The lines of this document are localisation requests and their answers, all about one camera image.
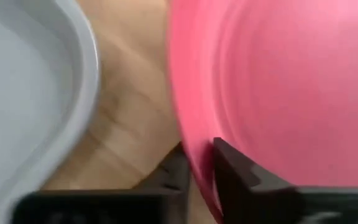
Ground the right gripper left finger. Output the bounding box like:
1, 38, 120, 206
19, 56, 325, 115
10, 141, 191, 224

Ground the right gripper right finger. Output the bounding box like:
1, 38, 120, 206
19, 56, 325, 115
213, 136, 358, 224

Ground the pink plastic plate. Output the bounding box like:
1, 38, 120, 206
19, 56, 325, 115
168, 0, 358, 224

